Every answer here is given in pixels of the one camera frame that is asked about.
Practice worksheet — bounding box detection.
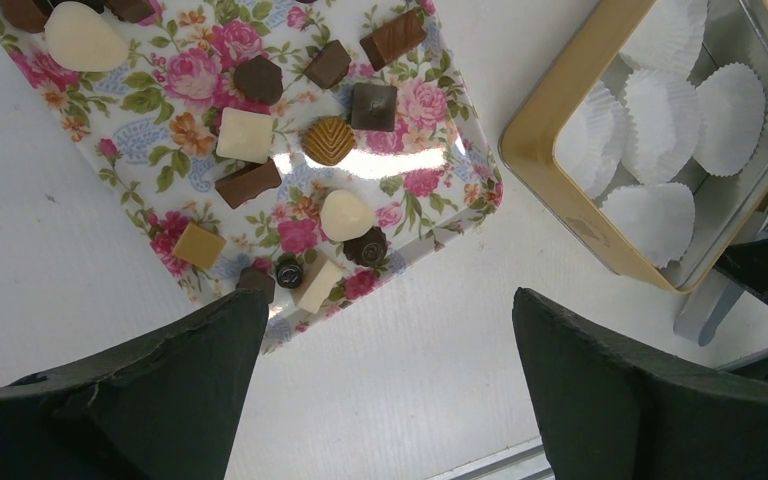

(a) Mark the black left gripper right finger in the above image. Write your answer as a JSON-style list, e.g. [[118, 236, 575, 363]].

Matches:
[[512, 288, 768, 479]]

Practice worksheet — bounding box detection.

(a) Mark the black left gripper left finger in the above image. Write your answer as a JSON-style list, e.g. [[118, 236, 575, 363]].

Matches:
[[0, 289, 269, 479]]

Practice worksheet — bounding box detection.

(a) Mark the dark fluted round chocolate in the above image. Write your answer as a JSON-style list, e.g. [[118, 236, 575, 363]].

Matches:
[[343, 226, 388, 267]]

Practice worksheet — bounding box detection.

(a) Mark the dark square chocolate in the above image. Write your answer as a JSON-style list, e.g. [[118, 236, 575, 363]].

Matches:
[[350, 83, 398, 132]]

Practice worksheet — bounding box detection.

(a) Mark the dark hexagon chocolate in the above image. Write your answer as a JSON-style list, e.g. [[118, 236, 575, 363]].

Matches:
[[236, 266, 276, 304], [233, 55, 284, 105]]

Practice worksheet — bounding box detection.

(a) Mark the caramel square chocolate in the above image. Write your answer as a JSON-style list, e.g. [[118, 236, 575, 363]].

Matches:
[[172, 223, 227, 270]]

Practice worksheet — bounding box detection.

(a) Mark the small dark round chocolate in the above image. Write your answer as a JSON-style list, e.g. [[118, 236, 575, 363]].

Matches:
[[275, 258, 304, 290]]

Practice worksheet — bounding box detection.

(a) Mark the white rectangular chocolate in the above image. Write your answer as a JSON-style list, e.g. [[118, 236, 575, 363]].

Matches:
[[291, 254, 343, 314]]

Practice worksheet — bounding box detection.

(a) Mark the brown rectangular bar chocolate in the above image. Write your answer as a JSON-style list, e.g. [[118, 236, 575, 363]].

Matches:
[[0, 0, 53, 34], [215, 157, 282, 209], [360, 8, 427, 72]]

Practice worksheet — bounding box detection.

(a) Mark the white dome chocolate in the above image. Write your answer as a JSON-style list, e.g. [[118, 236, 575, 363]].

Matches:
[[320, 190, 376, 242]]

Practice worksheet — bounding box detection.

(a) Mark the white square chocolate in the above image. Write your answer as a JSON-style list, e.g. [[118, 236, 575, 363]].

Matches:
[[216, 107, 273, 163]]

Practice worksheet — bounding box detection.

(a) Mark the caramel ridged round chocolate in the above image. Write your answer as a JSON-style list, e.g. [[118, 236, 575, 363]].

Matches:
[[302, 116, 356, 167]]

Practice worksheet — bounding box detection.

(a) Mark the brown square chocolate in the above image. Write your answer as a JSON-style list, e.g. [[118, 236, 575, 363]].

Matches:
[[304, 40, 351, 89]]

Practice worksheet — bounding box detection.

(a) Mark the white heart chocolate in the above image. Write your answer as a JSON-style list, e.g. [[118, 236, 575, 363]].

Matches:
[[44, 1, 129, 72]]

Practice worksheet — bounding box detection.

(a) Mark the white paper cup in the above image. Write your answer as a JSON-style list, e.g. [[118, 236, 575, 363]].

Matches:
[[619, 0, 709, 79], [601, 183, 696, 268], [553, 81, 630, 199], [621, 69, 701, 184], [693, 63, 767, 177]]

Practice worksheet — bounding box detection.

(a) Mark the gold square tin box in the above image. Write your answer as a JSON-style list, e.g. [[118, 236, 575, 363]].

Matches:
[[500, 1, 768, 293]]

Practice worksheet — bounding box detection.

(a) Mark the floral rectangular tray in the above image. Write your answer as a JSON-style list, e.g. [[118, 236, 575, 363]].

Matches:
[[0, 1, 503, 351]]

